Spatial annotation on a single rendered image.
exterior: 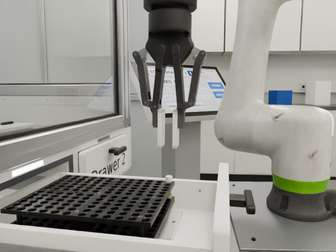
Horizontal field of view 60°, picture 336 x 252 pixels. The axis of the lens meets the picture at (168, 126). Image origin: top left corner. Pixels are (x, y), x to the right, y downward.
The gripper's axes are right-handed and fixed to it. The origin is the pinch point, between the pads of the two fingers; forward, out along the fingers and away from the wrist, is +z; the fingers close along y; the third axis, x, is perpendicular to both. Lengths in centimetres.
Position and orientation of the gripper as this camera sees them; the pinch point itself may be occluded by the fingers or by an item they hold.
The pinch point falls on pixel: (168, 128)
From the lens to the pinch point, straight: 52.7
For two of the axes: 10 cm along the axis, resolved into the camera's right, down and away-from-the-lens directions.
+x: 2.0, -1.2, 9.7
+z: -0.1, 9.9, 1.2
